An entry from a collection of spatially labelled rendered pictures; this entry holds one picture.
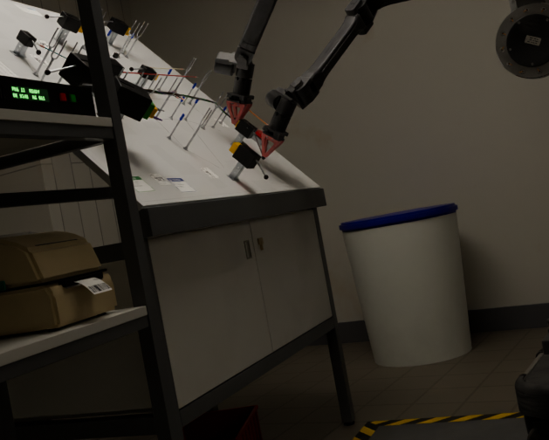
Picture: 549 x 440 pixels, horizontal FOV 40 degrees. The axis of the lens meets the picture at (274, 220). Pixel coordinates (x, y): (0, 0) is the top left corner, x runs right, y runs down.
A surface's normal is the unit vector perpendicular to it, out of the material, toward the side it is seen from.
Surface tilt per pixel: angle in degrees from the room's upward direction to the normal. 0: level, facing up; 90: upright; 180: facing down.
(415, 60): 90
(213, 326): 90
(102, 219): 90
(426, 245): 94
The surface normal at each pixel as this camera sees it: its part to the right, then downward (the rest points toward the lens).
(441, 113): -0.50, 0.10
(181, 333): 0.90, -0.16
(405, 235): -0.08, 0.08
